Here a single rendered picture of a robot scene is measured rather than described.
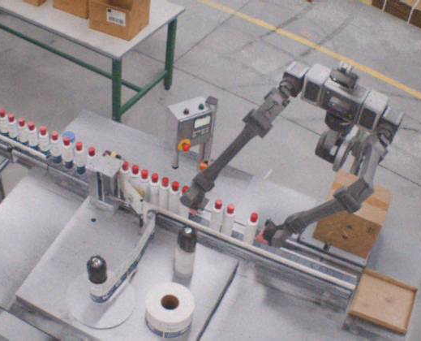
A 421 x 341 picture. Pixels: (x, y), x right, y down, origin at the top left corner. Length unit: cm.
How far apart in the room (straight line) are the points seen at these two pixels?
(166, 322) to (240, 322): 40
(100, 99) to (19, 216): 206
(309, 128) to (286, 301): 231
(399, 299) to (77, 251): 154
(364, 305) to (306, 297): 29
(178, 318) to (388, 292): 107
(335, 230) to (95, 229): 113
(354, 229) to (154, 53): 303
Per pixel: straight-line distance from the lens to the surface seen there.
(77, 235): 288
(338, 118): 287
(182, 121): 254
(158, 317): 247
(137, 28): 423
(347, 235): 293
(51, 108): 487
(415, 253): 318
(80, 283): 271
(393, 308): 294
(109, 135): 340
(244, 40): 569
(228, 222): 280
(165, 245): 284
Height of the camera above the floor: 317
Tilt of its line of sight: 46 degrees down
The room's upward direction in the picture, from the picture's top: 8 degrees clockwise
